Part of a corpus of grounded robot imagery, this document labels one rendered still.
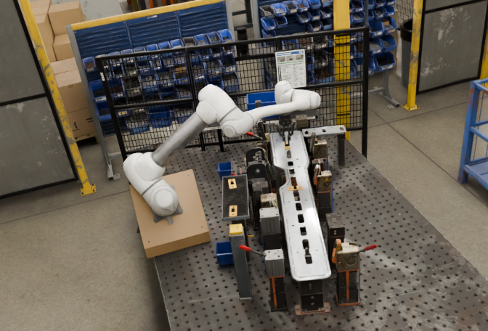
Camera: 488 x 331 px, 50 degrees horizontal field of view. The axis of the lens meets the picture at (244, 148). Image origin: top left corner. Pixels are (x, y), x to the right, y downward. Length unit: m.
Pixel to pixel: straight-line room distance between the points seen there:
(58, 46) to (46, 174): 2.31
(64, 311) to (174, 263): 1.24
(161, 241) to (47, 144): 2.13
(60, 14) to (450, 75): 4.79
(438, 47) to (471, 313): 3.59
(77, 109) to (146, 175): 2.95
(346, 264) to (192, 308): 0.84
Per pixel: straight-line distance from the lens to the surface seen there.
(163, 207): 2.92
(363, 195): 3.50
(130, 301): 4.01
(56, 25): 7.37
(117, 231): 4.65
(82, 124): 5.90
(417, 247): 3.16
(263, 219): 2.71
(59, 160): 5.10
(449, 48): 6.04
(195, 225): 3.19
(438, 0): 5.72
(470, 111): 4.53
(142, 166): 2.96
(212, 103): 2.76
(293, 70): 3.80
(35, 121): 4.90
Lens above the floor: 2.82
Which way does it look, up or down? 31 degrees down
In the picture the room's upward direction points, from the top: 7 degrees counter-clockwise
